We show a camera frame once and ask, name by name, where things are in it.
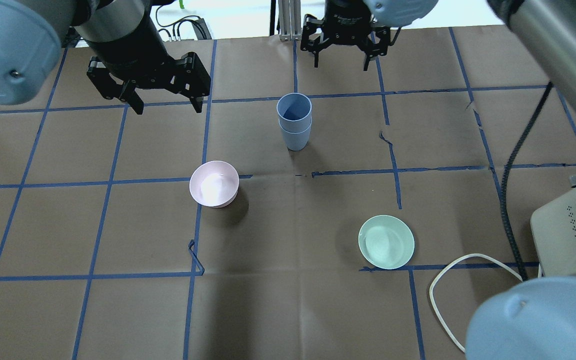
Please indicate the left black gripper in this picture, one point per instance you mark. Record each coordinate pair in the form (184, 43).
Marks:
(135, 52)

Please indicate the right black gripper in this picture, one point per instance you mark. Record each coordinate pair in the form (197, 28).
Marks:
(347, 20)

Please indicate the blue cup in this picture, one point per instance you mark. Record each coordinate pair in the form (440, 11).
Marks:
(295, 112)
(296, 141)

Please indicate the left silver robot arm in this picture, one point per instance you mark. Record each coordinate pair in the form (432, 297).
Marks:
(32, 33)

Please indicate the pink bowl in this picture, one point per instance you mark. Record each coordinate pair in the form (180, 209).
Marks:
(214, 184)

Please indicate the green bowl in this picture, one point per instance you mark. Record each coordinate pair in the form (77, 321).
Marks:
(386, 242)

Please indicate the beige toaster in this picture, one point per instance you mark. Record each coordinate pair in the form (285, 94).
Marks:
(553, 227)

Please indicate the aluminium frame post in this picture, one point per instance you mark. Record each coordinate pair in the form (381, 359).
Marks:
(290, 20)

